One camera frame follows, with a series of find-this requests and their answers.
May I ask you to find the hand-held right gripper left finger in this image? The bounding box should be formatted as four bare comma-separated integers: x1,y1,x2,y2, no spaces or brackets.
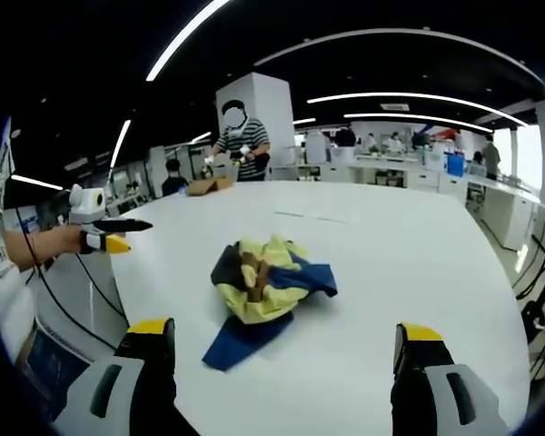
54,317,196,436

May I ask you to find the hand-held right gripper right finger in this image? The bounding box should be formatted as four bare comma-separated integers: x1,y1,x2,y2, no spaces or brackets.
390,322,510,436

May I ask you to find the yellow blue brown garment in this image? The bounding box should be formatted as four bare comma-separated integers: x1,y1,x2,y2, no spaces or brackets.
201,232,339,373

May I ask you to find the long ceiling light strip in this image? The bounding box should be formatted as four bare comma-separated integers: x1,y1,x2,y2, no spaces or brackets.
145,0,235,83
10,173,64,192
306,92,527,127
109,118,133,172
343,113,495,134

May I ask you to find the brown cloth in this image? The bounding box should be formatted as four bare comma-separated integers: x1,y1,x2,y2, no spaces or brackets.
183,176,234,198

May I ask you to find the white square pillar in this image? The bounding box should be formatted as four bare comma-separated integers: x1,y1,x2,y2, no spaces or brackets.
215,71,295,182

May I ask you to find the white lab counter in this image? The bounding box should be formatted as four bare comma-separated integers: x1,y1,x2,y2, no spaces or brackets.
347,156,542,251

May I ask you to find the blue box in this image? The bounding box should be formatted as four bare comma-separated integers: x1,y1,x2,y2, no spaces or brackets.
443,151,466,177

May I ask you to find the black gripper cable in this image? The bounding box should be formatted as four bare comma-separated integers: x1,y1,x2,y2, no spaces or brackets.
23,229,131,329

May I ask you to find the black stand with cables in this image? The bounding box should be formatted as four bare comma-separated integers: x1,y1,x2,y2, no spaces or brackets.
513,226,545,381

